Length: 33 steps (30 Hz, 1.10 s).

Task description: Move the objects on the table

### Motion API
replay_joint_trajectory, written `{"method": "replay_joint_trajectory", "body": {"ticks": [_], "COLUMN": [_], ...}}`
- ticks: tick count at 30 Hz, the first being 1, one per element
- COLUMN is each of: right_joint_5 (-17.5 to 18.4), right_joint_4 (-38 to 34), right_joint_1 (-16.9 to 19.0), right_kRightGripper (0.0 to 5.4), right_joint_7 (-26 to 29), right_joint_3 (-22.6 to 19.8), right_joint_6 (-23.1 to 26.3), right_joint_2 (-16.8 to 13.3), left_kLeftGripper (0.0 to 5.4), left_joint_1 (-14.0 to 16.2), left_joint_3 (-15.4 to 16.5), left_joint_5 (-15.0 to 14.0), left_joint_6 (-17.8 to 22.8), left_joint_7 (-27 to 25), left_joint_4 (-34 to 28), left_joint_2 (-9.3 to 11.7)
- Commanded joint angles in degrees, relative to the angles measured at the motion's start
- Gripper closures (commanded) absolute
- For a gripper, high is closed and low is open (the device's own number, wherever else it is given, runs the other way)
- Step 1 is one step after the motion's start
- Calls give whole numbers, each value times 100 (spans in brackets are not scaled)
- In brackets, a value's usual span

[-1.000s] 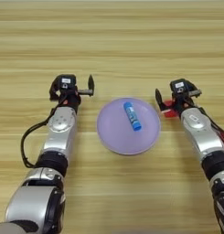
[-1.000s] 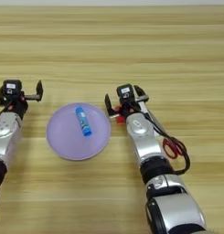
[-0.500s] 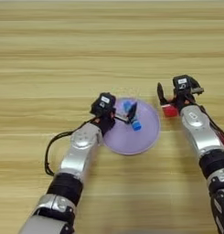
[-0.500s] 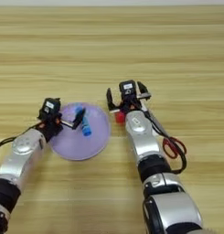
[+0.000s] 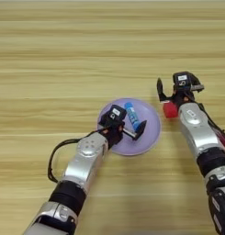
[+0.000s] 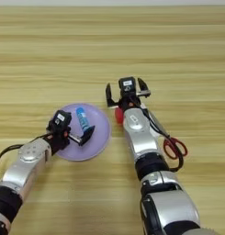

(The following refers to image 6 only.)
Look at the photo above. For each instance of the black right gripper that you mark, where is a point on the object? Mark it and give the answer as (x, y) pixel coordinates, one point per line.
(129, 101)

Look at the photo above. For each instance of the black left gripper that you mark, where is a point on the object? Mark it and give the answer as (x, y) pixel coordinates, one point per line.
(60, 139)

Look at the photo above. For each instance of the blue glue stick tube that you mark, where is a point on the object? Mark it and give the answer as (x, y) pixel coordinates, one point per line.
(82, 119)

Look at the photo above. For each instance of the red cube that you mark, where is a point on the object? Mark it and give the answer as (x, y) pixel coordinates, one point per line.
(118, 116)

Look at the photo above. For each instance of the round purple plate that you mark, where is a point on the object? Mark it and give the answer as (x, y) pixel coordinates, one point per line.
(100, 122)

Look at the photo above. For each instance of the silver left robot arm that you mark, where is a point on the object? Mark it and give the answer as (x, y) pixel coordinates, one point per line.
(25, 171)

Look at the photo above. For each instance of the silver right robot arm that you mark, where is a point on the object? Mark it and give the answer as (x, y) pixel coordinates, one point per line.
(144, 143)

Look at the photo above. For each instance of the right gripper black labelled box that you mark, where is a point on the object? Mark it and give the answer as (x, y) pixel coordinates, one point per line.
(127, 84)

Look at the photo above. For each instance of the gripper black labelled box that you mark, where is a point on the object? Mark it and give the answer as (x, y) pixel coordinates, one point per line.
(61, 117)
(127, 84)

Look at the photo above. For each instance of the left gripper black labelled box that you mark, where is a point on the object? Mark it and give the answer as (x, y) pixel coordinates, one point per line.
(61, 117)

